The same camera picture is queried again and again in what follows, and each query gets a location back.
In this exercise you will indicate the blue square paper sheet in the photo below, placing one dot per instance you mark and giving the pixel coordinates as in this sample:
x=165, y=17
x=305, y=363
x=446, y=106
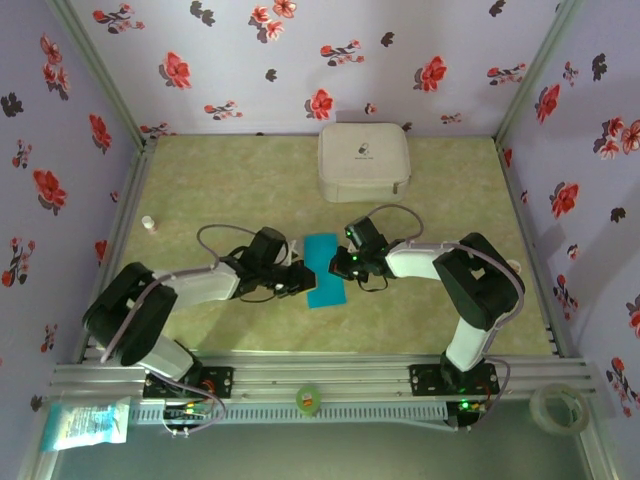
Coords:
x=320, y=250

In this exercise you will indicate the white zipped fabric case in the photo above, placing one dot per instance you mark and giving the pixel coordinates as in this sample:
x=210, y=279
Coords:
x=365, y=160

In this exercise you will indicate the green round lidded cup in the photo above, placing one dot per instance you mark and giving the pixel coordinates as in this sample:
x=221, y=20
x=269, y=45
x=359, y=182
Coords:
x=308, y=399

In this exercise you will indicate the small white pink-capped bottle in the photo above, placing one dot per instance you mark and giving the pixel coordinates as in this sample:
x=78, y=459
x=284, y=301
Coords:
x=148, y=222

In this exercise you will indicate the white bottle with red label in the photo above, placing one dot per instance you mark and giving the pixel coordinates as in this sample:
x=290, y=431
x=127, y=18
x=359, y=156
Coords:
x=515, y=265

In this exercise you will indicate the small circuit board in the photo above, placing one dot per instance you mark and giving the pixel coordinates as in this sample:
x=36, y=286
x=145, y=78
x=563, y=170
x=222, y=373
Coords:
x=470, y=406
x=187, y=412

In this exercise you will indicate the clear adhesive tape roll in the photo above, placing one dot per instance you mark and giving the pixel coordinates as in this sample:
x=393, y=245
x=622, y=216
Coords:
x=537, y=412

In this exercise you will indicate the blue white plastic packet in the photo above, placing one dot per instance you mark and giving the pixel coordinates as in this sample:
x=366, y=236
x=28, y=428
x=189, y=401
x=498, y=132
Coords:
x=85, y=425

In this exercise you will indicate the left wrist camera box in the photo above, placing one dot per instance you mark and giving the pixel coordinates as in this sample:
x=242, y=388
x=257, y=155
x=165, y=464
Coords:
x=294, y=252

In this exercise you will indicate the aluminium front mounting rail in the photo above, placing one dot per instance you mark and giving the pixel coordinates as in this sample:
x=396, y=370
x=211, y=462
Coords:
x=325, y=372

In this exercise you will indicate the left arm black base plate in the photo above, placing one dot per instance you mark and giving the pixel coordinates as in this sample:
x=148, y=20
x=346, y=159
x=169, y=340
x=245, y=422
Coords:
x=222, y=382

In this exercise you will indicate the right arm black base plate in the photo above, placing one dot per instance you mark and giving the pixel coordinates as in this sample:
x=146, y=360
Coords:
x=425, y=380

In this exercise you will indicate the aluminium side rail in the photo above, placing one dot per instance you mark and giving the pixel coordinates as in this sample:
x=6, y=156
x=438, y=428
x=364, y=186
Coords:
x=515, y=200
x=129, y=200

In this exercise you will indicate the aluminium corner post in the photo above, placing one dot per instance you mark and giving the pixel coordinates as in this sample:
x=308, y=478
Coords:
x=102, y=75
x=537, y=70

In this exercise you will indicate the aluminium lower frame bar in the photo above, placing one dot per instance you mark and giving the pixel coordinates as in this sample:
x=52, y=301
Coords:
x=40, y=467
x=600, y=460

